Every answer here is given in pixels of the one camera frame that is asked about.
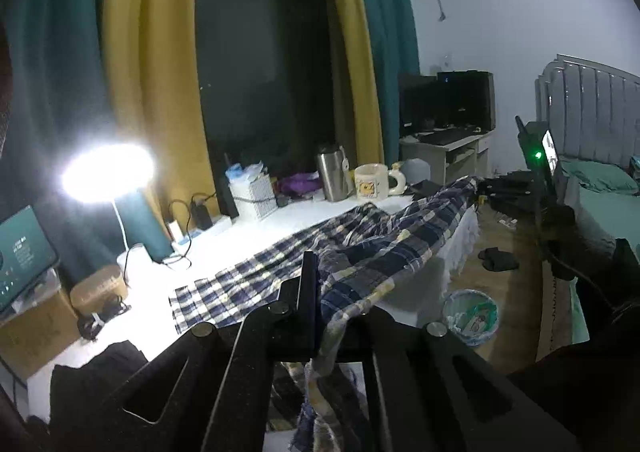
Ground black keyboard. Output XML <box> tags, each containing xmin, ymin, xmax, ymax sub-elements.
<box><xmin>417</xmin><ymin>129</ymin><xmax>481</xmax><ymax>144</ymax></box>

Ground cardboard box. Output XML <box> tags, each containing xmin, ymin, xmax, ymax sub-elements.
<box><xmin>0</xmin><ymin>277</ymin><xmax>83</xmax><ymax>378</ymax></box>

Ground teal curtain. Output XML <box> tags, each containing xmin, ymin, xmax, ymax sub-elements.
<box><xmin>0</xmin><ymin>0</ymin><xmax>173</xmax><ymax>293</ymax></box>
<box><xmin>349</xmin><ymin>0</ymin><xmax>421</xmax><ymax>158</ymax></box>

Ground person's right forearm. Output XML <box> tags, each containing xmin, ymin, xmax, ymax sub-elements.
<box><xmin>506</xmin><ymin>206</ymin><xmax>640</xmax><ymax>452</ymax></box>

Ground stainless steel tumbler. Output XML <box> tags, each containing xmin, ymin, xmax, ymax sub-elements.
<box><xmin>316</xmin><ymin>145</ymin><xmax>353</xmax><ymax>203</ymax></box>

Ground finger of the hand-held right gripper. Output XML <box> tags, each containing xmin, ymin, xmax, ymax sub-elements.
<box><xmin>486</xmin><ymin>189</ymin><xmax>536</xmax><ymax>213</ymax></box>
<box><xmin>492</xmin><ymin>172</ymin><xmax>535</xmax><ymax>187</ymax></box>

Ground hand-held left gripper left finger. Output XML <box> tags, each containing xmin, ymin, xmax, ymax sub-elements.
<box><xmin>97</xmin><ymin>251</ymin><xmax>319</xmax><ymax>452</ymax></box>

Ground white plastic basket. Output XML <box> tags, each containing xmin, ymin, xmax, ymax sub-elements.
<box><xmin>230</xmin><ymin>177</ymin><xmax>279</xmax><ymax>223</ymax></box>

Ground white power strip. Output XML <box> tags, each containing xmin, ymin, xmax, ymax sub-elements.
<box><xmin>170</xmin><ymin>215</ymin><xmax>233</xmax><ymax>258</ymax></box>

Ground grey padded headboard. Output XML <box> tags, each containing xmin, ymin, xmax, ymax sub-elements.
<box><xmin>535</xmin><ymin>54</ymin><xmax>640</xmax><ymax>173</ymax></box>

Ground black lamp cable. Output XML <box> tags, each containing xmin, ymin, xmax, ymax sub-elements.
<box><xmin>122</xmin><ymin>245</ymin><xmax>193</xmax><ymax>305</ymax></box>

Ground green bed sheet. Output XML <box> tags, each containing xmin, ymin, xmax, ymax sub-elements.
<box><xmin>565</xmin><ymin>182</ymin><xmax>640</xmax><ymax>348</ymax></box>

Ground green pillow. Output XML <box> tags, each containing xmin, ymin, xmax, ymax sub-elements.
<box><xmin>562</xmin><ymin>159</ymin><xmax>640</xmax><ymax>195</ymax></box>

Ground black charging cable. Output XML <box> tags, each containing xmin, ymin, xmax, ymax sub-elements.
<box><xmin>168</xmin><ymin>192</ymin><xmax>211</xmax><ymax>234</ymax></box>

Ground blue plaid shirt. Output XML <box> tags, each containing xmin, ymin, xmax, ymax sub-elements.
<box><xmin>169</xmin><ymin>176</ymin><xmax>478</xmax><ymax>452</ymax></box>

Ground black tangled strap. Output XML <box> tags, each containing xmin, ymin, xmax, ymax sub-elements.
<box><xmin>77</xmin><ymin>297</ymin><xmax>132</xmax><ymax>340</ymax></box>

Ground clear blue plastic bag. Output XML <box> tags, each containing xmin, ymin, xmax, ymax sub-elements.
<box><xmin>225</xmin><ymin>161</ymin><xmax>266</xmax><ymax>185</ymax></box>

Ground yellow curtain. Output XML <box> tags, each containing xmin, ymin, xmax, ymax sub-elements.
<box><xmin>102</xmin><ymin>0</ymin><xmax>217</xmax><ymax>253</ymax></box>
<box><xmin>320</xmin><ymin>0</ymin><xmax>386</xmax><ymax>168</ymax></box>

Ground black computer monitor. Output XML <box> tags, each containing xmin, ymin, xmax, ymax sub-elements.
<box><xmin>398</xmin><ymin>73</ymin><xmax>441</xmax><ymax>135</ymax></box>
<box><xmin>437</xmin><ymin>71</ymin><xmax>497</xmax><ymax>130</ymax></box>

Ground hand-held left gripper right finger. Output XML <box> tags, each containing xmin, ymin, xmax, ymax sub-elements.
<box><xmin>336</xmin><ymin>308</ymin><xmax>581</xmax><ymax>452</ymax></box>

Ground trash bin with liner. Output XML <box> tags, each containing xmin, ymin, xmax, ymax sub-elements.
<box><xmin>441</xmin><ymin>289</ymin><xmax>499</xmax><ymax>348</ymax></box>

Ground black charger block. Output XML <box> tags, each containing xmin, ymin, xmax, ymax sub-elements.
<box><xmin>192</xmin><ymin>202</ymin><xmax>214</xmax><ymax>231</ymax></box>

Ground black cloth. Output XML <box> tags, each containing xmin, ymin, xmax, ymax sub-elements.
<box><xmin>50</xmin><ymin>339</ymin><xmax>151</xmax><ymax>433</ymax></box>

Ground small teal screen monitor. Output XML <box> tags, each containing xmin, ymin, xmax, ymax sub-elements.
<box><xmin>0</xmin><ymin>205</ymin><xmax>61</xmax><ymax>318</ymax></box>

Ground white desk lamp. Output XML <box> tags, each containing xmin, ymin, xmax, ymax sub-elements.
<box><xmin>60</xmin><ymin>142</ymin><xmax>157</xmax><ymax>285</ymax></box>

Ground white computer desk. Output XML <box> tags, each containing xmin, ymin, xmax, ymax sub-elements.
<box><xmin>399</xmin><ymin>127</ymin><xmax>497</xmax><ymax>185</ymax></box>

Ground round beige container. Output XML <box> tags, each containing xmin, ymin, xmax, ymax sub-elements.
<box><xmin>70</xmin><ymin>265</ymin><xmax>128</xmax><ymax>318</ymax></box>

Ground white quilted table cover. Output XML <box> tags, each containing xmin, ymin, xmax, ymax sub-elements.
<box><xmin>25</xmin><ymin>172</ymin><xmax>481</xmax><ymax>452</ymax></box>

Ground dark window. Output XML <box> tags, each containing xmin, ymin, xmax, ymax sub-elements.
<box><xmin>192</xmin><ymin>0</ymin><xmax>351</xmax><ymax>185</ymax></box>

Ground pale round container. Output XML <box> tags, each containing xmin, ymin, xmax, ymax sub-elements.
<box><xmin>402</xmin><ymin>158</ymin><xmax>432</xmax><ymax>183</ymax></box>

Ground white cartoon mug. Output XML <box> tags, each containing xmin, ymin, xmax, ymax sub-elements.
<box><xmin>354</xmin><ymin>163</ymin><xmax>406</xmax><ymax>200</ymax></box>

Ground patterned bedside rug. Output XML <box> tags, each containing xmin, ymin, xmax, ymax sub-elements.
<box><xmin>535</xmin><ymin>262</ymin><xmax>581</xmax><ymax>363</ymax></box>

